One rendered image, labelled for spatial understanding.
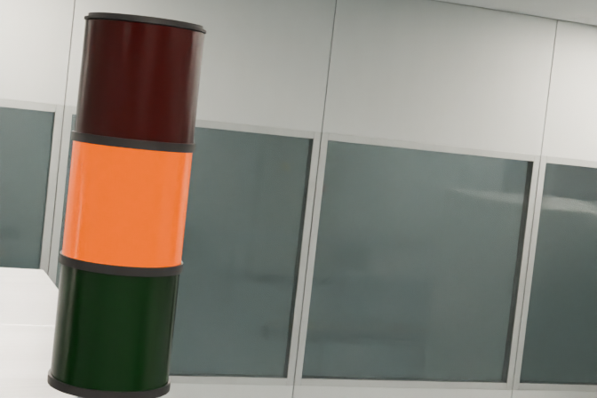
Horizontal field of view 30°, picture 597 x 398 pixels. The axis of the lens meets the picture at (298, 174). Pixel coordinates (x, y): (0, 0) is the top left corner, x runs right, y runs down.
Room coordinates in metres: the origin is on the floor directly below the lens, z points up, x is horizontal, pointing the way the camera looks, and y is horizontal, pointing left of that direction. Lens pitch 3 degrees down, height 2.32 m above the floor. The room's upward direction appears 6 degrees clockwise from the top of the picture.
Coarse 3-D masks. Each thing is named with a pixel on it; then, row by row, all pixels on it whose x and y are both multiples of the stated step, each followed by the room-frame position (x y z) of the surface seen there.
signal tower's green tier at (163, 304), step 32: (64, 288) 0.44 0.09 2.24; (96, 288) 0.44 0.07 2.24; (128, 288) 0.44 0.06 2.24; (160, 288) 0.44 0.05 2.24; (64, 320) 0.44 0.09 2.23; (96, 320) 0.43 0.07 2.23; (128, 320) 0.44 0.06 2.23; (160, 320) 0.45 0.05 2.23; (64, 352) 0.44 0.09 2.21; (96, 352) 0.43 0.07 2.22; (128, 352) 0.44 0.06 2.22; (160, 352) 0.45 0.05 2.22; (96, 384) 0.43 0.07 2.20; (128, 384) 0.44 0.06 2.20; (160, 384) 0.45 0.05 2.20
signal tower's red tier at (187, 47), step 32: (96, 32) 0.44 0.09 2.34; (128, 32) 0.43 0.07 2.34; (160, 32) 0.44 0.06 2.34; (192, 32) 0.45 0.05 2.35; (96, 64) 0.44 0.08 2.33; (128, 64) 0.43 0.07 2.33; (160, 64) 0.44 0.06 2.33; (192, 64) 0.45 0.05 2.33; (96, 96) 0.44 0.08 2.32; (128, 96) 0.43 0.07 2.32; (160, 96) 0.44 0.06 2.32; (192, 96) 0.45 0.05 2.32; (96, 128) 0.44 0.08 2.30; (128, 128) 0.43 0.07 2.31; (160, 128) 0.44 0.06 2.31; (192, 128) 0.45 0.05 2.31
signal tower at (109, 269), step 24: (168, 24) 0.44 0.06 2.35; (192, 24) 0.45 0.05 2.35; (96, 144) 0.44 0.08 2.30; (120, 144) 0.43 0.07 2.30; (144, 144) 0.43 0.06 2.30; (168, 144) 0.44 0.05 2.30; (192, 144) 0.45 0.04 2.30; (72, 264) 0.44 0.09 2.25; (96, 264) 0.43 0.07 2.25; (168, 384) 0.46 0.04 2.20
